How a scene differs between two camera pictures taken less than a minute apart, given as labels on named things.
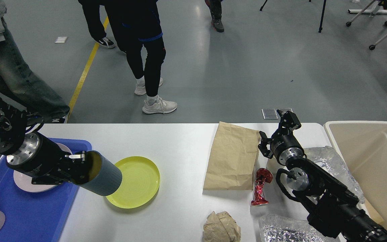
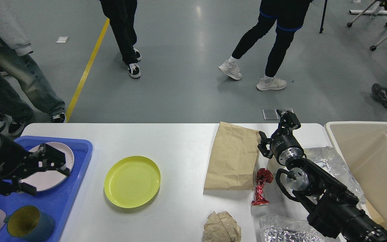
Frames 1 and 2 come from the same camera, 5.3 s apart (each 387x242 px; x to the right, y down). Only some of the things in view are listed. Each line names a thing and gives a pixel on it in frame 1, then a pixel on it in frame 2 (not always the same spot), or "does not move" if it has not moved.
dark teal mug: [102, 177] to [29, 222]
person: [137, 27] to [288, 16]
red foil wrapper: [263, 175] does not move
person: [91, 10] to [121, 13]
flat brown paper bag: [232, 158] does not move
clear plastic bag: [326, 156] does not move
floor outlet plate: [272, 114] does not move
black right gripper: [286, 147] does not move
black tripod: [320, 29] does not move
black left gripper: [41, 159] to [12, 161]
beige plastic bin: [377, 152] does not move
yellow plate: [140, 183] does not move
